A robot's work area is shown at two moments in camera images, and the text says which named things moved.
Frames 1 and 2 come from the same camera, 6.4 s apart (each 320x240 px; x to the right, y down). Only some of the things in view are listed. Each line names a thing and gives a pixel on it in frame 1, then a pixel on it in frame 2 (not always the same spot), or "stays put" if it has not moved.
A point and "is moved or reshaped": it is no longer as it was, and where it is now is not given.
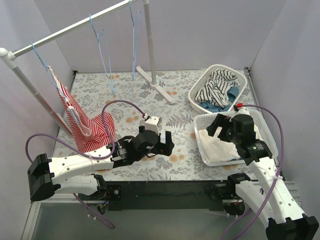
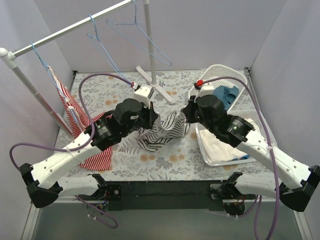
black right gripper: x=220 y=128 to x=188 y=113
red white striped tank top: x=88 y=133 stays put
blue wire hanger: x=104 y=37 is moved or reshaped
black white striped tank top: x=215 y=90 to x=176 y=125
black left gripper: x=163 y=146 to x=152 y=115
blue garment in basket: x=232 y=93 stays put
